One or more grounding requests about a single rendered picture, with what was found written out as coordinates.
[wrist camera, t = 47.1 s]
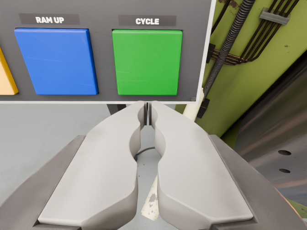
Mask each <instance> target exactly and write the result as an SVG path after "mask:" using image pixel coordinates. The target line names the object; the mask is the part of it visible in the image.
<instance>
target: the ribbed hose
mask: <svg viewBox="0 0 307 230"><path fill-rule="evenodd" d="M255 1H256V0H243V1H242V4H241V6H240V8H239V10H238V12H237V15H236V17H235V19H234V21H233V23H232V26H231V28H230V30H229V32H228V35H227V37H226V39H225V41H224V44H223V46H222V48H221V50H220V53H219V55H218V57H217V59H216V61H215V63H214V66H213V68H212V70H211V72H210V75H209V77H208V79H207V81H206V84H205V86H204V88H203V93H204V98H203V101H202V103H201V106H200V108H199V111H198V113H197V117H198V118H200V119H201V118H202V116H203V115H204V113H205V111H206V110H207V107H208V104H209V102H210V100H209V99H207V98H206V97H207V95H208V93H209V91H210V89H211V87H212V85H213V83H214V81H215V79H216V77H217V75H218V73H219V71H220V69H221V67H222V65H223V63H224V61H225V59H226V57H227V56H228V54H229V52H230V50H231V48H232V46H233V44H234V42H235V40H236V38H237V36H238V34H239V32H240V30H241V28H242V26H243V24H244V22H245V20H246V18H247V16H248V14H249V12H250V10H251V9H252V7H253V4H254V2H255Z"/></svg>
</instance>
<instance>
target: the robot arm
mask: <svg viewBox="0 0 307 230"><path fill-rule="evenodd" d="M147 116H148V120H149V125H151V126H152V127H153V128H154V130H155V149H156V150H157V151H158V153H159V154H160V155H161V157H162V158H161V160H160V161H159V163H158V178H157V197H158V209H159V215H160V217H161V218H162V219H163V220H164V221H166V222H168V223H169V224H171V225H172V226H174V227H175V228H177V229H179V230H307V224H306V223H305V222H304V220H303V219H302V218H301V216H300V215H299V214H298V213H297V212H296V210H295V209H294V208H293V207H292V205H291V204H290V203H289V202H288V201H287V200H286V198H285V197H284V196H283V195H282V194H281V193H280V192H279V191H278V190H277V189H276V188H275V187H274V186H273V185H272V184H271V183H270V182H269V181H268V180H267V179H266V178H265V177H264V176H263V175H261V174H260V173H259V172H258V171H257V170H256V169H255V168H253V167H252V166H251V165H250V164H249V163H248V162H246V161H245V160H244V159H243V158H242V157H241V156H240V155H238V154H237V153H236V152H235V151H234V150H233V149H232V148H231V147H229V146H228V145H227V144H226V143H225V142H224V141H222V140H221V139H220V138H219V137H218V136H217V135H209V134H208V133H207V132H205V131H204V130H203V129H202V128H201V127H200V126H199V125H197V124H196V123H195V122H193V121H192V120H190V119H189V118H187V117H186V116H184V115H182V114H181V113H179V112H177V111H175V110H173V109H171V108H170V107H168V106H166V105H164V104H162V103H160V102H158V101H151V102H145V101H137V102H135V103H134V104H132V105H130V106H128V107H126V108H124V109H122V110H121V111H118V112H117V113H115V114H113V115H111V116H109V117H108V118H106V119H105V120H103V121H102V122H101V123H99V124H98V125H96V126H95V127H94V128H93V129H92V130H90V131H89V132H88V133H87V134H86V135H85V136H84V135H78V136H77V137H75V138H74V139H73V140H72V141H71V142H70V143H69V144H67V145H66V146H65V147H64V148H63V149H62V150H60V151H59V152H58V153H57V154H56V155H54V156H53V157H52V158H51V159H50V160H49V161H47V162H46V163H45V164H44V165H43V166H41V167H40V168H39V169H38V170H37V171H35V172H34V173H33V174H32V175H31V176H30V177H29V178H28V179H26V180H25V181H24V182H23V183H22V184H21V185H20V186H19V187H18V188H17V189H16V190H15V191H14V192H13V193H12V194H11V195H10V196H9V197H8V198H7V199H6V200H5V201H4V202H3V203H2V204H1V205H0V230H117V229H119V228H121V227H122V226H124V225H125V224H127V223H128V222H130V221H131V220H132V219H133V218H134V217H135V215H136V212H137V203H138V169H137V163H136V161H135V160H134V156H135V155H136V153H137V152H138V151H139V150H140V148H141V136H140V131H141V129H143V127H144V126H145V125H147Z"/></svg>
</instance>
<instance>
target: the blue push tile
mask: <svg viewBox="0 0 307 230"><path fill-rule="evenodd" d="M14 33H15V36H16V39H17V42H18V44H19V47H20V50H21V53H22V55H23V58H24V61H25V64H26V67H27V69H28V72H29V75H30V77H31V80H32V83H33V86H34V89H35V91H36V94H38V95H96V94H98V92H99V89H98V83H97V77H96V71H95V63H94V58H93V52H92V45H91V40H90V32H89V29H82V28H18V29H15V30H14Z"/></svg>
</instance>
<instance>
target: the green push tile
mask: <svg viewBox="0 0 307 230"><path fill-rule="evenodd" d="M182 38H183V33H182V31H181V30H153V29H114V30H113V31H112V42H113V51H114V60H115V70H116V83H117V92H118V94H119V95H177V91H178V81H179V72H180V58H181V48H182Z"/></svg>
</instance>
